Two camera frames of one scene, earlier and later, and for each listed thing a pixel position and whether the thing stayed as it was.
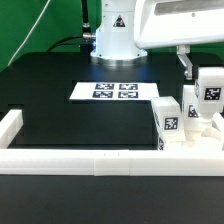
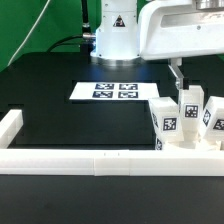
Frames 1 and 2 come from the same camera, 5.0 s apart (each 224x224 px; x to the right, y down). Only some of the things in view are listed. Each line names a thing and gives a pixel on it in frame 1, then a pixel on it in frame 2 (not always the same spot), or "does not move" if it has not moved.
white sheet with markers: x=115 y=90 does not move
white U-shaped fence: x=105 y=162 does not move
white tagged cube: x=208 y=93 → x=213 y=119
